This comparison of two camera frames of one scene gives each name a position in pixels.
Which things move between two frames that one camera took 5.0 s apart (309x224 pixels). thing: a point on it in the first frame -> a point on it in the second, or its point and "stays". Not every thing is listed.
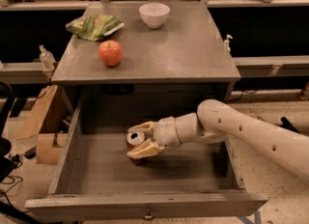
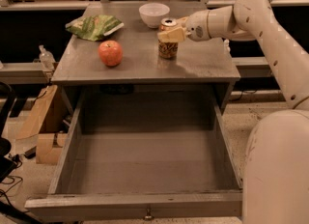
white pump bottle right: x=226 y=42 stays
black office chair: x=8 y=160 stays
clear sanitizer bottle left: x=46 y=58 stays
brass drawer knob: x=148 y=216 stays
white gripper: x=166 y=133 -> x=197 y=25
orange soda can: x=133 y=139 -> x=167 y=49
